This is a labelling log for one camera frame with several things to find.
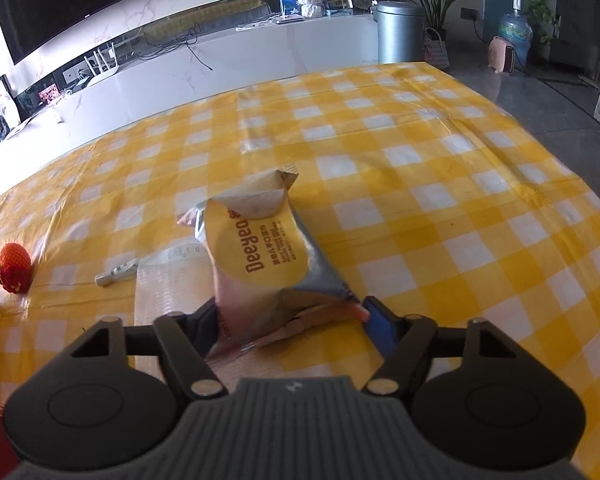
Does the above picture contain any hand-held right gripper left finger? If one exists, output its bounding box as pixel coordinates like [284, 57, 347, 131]
[70, 297, 229, 401]

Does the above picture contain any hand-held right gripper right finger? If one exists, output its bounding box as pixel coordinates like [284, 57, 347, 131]
[361, 296, 533, 397]

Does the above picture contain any yellow and silver snack packet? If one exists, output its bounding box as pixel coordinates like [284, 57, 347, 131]
[176, 164, 372, 362]

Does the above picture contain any bubble wrap pouch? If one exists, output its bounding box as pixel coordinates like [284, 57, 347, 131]
[135, 260, 217, 357]

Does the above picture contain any white pen-shaped tube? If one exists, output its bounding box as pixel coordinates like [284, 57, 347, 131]
[95, 258, 140, 287]

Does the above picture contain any yellow checked tablecloth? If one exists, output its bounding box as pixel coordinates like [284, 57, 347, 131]
[0, 62, 600, 466]

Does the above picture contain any crochet strawberry toy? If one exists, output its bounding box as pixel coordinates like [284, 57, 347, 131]
[0, 242, 33, 294]

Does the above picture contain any white marble media cabinet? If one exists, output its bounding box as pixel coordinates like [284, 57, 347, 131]
[0, 12, 382, 163]

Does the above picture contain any white wifi router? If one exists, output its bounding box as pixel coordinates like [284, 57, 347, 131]
[84, 45, 121, 87]

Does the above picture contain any grey metal trash can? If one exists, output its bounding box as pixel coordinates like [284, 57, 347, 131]
[375, 1, 425, 65]

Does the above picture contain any pink space heater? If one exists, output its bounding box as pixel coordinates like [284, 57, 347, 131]
[487, 36, 516, 75]

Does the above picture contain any blue water jug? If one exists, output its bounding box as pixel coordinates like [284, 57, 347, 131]
[497, 9, 534, 67]

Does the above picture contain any black flat screen television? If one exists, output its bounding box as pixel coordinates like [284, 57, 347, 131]
[0, 0, 194, 65]

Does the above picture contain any dark display cabinet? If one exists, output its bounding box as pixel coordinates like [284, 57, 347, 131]
[550, 0, 600, 75]

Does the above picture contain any black cable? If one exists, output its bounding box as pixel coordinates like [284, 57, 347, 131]
[145, 21, 217, 73]

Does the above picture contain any woven handle basket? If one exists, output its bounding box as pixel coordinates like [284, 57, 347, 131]
[422, 27, 452, 70]

